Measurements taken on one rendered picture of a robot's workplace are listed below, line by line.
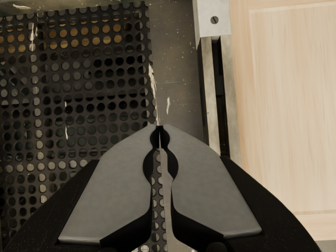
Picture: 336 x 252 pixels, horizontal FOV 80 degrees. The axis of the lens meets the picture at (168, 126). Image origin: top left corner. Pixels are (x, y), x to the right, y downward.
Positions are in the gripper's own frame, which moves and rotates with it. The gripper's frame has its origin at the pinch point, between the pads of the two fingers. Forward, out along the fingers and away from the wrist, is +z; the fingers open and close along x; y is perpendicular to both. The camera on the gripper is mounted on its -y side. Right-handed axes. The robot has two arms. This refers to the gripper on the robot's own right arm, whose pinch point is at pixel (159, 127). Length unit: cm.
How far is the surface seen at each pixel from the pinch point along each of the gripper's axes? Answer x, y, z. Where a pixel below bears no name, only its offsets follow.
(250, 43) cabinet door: 20.4, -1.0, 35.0
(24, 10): -31, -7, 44
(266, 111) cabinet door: 23.6, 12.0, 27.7
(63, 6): -21.6, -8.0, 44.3
